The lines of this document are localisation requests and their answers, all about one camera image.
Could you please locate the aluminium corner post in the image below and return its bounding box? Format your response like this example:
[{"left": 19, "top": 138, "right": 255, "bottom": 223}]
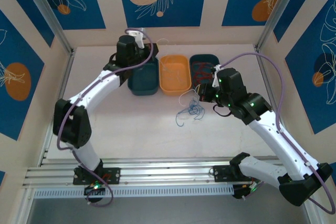
[
  {"left": 256, "top": 0, "right": 307, "bottom": 51},
  {"left": 19, "top": 0, "right": 75, "bottom": 55}
]

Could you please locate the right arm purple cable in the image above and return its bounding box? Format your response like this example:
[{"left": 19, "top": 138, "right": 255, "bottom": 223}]
[{"left": 219, "top": 52, "right": 336, "bottom": 214}]

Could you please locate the white slotted cable duct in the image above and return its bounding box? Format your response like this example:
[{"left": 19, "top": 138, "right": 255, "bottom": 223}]
[{"left": 33, "top": 185, "right": 234, "bottom": 199}]

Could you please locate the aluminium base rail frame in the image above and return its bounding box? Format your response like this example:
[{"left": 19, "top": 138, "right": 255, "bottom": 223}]
[{"left": 22, "top": 155, "right": 308, "bottom": 190}]

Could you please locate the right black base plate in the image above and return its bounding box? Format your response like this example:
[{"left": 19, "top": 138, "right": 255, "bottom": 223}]
[{"left": 211, "top": 165, "right": 262, "bottom": 183}]

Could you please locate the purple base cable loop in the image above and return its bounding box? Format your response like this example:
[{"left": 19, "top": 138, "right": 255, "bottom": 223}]
[
  {"left": 86, "top": 175, "right": 114, "bottom": 208},
  {"left": 240, "top": 179, "right": 267, "bottom": 201}
]

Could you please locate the orange plastic bin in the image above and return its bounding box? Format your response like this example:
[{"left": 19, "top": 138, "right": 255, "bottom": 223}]
[{"left": 159, "top": 55, "right": 192, "bottom": 97}]

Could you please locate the thin white cable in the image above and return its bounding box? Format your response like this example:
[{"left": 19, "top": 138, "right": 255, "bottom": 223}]
[
  {"left": 178, "top": 89, "right": 200, "bottom": 105},
  {"left": 156, "top": 38, "right": 185, "bottom": 82}
]

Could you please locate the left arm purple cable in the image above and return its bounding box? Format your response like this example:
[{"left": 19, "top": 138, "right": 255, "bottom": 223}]
[{"left": 57, "top": 28, "right": 154, "bottom": 173}]

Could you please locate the dark teal plastic bin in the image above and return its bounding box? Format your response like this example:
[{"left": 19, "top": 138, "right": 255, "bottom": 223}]
[
  {"left": 128, "top": 58, "right": 160, "bottom": 96},
  {"left": 188, "top": 54, "right": 221, "bottom": 90}
]

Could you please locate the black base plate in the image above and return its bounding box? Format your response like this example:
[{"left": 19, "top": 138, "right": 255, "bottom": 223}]
[
  {"left": 72, "top": 167, "right": 121, "bottom": 185},
  {"left": 211, "top": 165, "right": 262, "bottom": 183}
]

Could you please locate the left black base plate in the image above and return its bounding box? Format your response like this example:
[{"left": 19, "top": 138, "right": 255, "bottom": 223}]
[{"left": 72, "top": 167, "right": 121, "bottom": 185}]

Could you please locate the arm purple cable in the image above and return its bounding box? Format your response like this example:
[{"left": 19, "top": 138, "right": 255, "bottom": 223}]
[
  {"left": 57, "top": 28, "right": 154, "bottom": 173},
  {"left": 219, "top": 52, "right": 336, "bottom": 214}
]

